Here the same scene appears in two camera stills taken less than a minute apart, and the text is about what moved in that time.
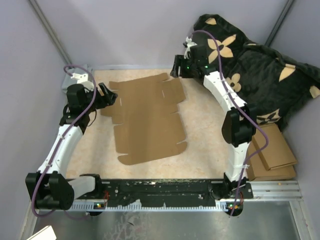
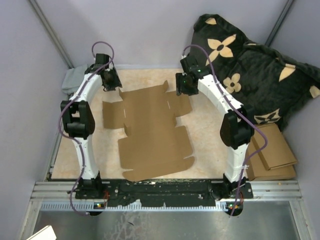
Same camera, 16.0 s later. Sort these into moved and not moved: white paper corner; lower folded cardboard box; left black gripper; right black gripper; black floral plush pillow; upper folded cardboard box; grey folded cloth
Moved: right black gripper; left black gripper
Not moved: upper folded cardboard box; lower folded cardboard box; black floral plush pillow; grey folded cloth; white paper corner
